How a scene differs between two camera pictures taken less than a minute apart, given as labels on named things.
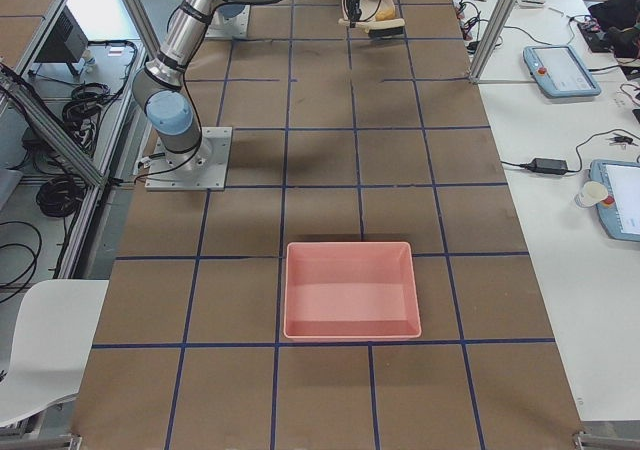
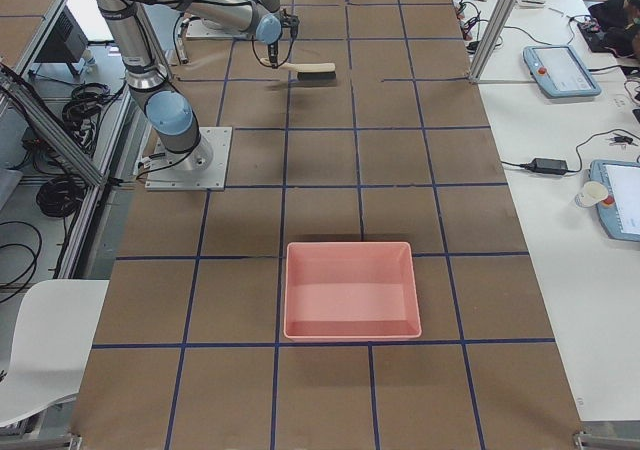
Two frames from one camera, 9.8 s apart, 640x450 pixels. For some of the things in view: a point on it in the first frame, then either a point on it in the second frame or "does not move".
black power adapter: [549, 166] does not move
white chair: [53, 335] does not move
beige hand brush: [379, 29] -> [318, 71]
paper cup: [592, 192] does not move
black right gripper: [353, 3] -> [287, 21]
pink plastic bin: [350, 290] does not move
